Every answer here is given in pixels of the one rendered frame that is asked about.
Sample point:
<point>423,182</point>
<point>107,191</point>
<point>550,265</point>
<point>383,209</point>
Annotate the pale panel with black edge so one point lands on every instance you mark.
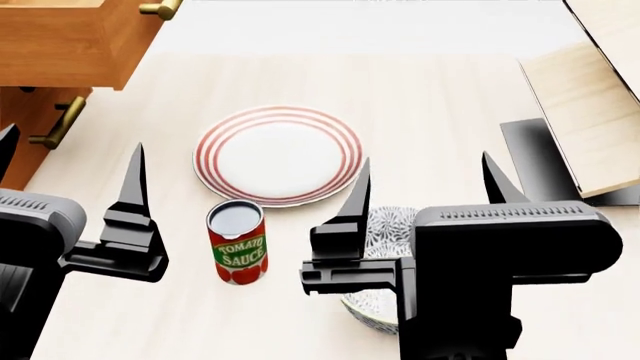
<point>617,30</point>

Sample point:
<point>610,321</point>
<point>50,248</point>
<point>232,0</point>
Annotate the white plate with red rings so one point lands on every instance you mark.
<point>277,157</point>

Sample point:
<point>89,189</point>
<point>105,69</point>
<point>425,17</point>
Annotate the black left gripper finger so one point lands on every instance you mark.
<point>132,225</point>
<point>7,146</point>

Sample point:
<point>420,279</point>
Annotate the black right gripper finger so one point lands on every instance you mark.
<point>500,187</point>
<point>350,232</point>

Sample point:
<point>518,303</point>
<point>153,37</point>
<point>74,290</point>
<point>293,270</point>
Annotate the light wooden board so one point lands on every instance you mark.
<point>590,120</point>

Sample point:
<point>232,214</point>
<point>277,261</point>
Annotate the brown wooden cabinet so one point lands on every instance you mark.
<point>30,112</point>

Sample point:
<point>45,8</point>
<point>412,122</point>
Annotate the tomato sauce can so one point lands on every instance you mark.
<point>239,247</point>

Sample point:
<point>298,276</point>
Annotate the white bowl with grey pattern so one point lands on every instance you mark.
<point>387,225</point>

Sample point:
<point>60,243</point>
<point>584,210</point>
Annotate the brown wooden cabinet drawer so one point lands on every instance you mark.
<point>70,41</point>

